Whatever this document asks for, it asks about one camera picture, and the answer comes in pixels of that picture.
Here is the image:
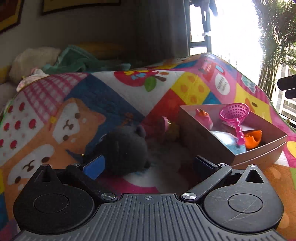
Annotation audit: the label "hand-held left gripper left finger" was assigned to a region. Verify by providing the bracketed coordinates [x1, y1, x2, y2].
[28, 155, 118, 203]

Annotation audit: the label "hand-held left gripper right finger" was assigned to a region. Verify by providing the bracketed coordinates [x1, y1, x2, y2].
[181, 156, 269, 202]

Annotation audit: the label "blue cotton pad packet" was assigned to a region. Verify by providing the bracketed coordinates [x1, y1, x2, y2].
[209, 130, 247, 155]

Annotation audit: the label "black plush toy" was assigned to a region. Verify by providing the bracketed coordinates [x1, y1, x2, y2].
[92, 125, 152, 176]

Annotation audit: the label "pink pig toy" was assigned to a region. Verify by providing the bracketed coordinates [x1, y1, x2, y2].
[195, 108, 213, 130]

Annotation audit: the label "beige cardboard box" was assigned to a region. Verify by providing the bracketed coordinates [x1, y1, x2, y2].
[178, 104, 289, 171]

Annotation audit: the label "orange toy cup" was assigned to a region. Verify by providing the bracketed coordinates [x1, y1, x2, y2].
[244, 130, 262, 149]

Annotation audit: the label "dark maroon packet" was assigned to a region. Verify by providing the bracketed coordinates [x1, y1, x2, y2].
[221, 121, 256, 136]

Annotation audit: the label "pink toy strainer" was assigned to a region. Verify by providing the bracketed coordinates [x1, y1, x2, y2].
[219, 103, 250, 145]

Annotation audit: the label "apartment building outside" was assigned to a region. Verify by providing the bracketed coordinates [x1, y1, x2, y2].
[275, 44, 296, 114]

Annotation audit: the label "potted palm plant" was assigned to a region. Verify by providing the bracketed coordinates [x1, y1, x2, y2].
[252, 0, 296, 100]

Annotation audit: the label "small pink yellow toy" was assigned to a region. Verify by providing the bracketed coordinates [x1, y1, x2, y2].
[161, 116, 180, 139]

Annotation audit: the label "colourful cartoon play mat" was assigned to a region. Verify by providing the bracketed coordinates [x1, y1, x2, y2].
[0, 53, 296, 241]

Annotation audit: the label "dark hanging clothes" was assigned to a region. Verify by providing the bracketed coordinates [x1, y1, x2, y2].
[200, 0, 218, 36]

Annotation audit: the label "green towel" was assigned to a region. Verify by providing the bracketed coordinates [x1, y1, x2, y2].
[42, 44, 131, 75]

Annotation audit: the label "pink white cloth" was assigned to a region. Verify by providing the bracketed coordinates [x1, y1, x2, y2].
[16, 67, 49, 92]

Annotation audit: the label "yellow pillow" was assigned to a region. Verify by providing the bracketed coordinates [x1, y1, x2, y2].
[74, 41, 126, 61]

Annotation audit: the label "cream pillow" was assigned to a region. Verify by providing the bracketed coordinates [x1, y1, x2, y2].
[9, 47, 62, 84]

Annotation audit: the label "yellow cushion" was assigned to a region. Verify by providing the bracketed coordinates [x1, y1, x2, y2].
[0, 66, 12, 85]

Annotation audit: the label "grey curtain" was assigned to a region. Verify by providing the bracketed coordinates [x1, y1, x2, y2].
[129, 0, 189, 63]

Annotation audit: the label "dark framed wall picture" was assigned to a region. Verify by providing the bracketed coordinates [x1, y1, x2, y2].
[0, 0, 25, 33]

